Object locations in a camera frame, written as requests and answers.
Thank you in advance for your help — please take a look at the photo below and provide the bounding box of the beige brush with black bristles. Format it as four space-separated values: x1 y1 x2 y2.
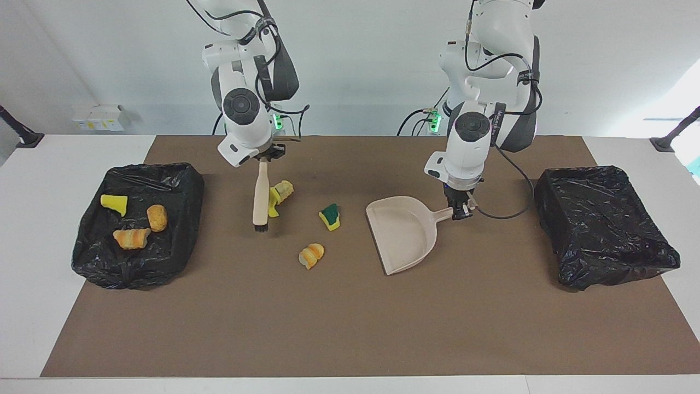
252 159 271 232

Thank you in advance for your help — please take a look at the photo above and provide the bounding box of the beige plastic dustpan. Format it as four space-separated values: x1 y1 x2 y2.
365 196 454 276

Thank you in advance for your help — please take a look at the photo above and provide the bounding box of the yellow sponge with green pad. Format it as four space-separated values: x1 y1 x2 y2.
319 204 341 231

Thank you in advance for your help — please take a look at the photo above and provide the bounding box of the small striped croissant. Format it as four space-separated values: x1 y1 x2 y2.
298 243 325 270

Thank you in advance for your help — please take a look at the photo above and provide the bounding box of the brown potato shaped bread roll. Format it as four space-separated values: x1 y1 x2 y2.
147 205 168 233

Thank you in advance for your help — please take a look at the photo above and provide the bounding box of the orange striped croissant piece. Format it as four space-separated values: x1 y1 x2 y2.
113 228 151 251

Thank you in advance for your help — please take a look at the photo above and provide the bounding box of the plain yellow sponge piece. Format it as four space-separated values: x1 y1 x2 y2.
101 194 129 217

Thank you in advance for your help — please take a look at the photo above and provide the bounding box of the bin lined with black bag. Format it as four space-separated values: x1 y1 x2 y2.
72 162 205 290
533 165 681 291

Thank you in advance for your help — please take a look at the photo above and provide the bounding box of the brown table mat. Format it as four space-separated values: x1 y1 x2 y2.
41 135 700 378

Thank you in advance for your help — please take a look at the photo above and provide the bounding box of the white cardboard box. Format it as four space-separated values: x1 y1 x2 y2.
73 104 125 131

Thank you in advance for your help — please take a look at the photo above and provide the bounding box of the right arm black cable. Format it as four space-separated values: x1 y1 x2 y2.
186 0 311 143

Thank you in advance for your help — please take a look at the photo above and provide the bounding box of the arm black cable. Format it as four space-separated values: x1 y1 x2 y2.
186 0 311 143
465 0 543 219

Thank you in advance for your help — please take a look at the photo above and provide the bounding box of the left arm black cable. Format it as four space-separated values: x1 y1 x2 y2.
465 0 543 219

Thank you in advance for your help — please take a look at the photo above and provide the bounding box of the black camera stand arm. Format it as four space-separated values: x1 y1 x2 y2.
650 107 700 153
0 105 44 148

